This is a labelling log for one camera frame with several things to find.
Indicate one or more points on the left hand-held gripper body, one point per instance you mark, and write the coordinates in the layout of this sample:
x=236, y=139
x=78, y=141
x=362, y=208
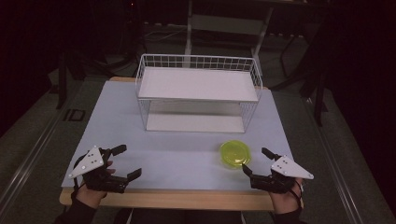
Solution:
x=93, y=161

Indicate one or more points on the yellow-green plastic plate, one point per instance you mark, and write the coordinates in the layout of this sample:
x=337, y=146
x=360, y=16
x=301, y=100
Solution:
x=235, y=154

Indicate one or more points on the person's left hand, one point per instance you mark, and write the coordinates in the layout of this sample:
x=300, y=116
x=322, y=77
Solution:
x=90, y=196

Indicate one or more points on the metal floor rail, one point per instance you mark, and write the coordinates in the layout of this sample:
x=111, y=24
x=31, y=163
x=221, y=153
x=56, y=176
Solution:
x=334, y=161
x=29, y=155

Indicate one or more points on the black metal stand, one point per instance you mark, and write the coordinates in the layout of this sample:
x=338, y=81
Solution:
x=320, y=96

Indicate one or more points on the white metal frame stand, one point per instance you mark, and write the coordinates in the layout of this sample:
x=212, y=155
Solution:
x=229, y=25

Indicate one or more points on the dark floor socket box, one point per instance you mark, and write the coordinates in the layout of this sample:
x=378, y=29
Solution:
x=74, y=115

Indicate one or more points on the person's right hand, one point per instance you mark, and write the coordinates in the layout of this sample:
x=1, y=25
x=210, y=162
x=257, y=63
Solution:
x=288, y=200

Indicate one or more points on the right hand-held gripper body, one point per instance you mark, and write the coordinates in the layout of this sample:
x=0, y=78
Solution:
x=288, y=169

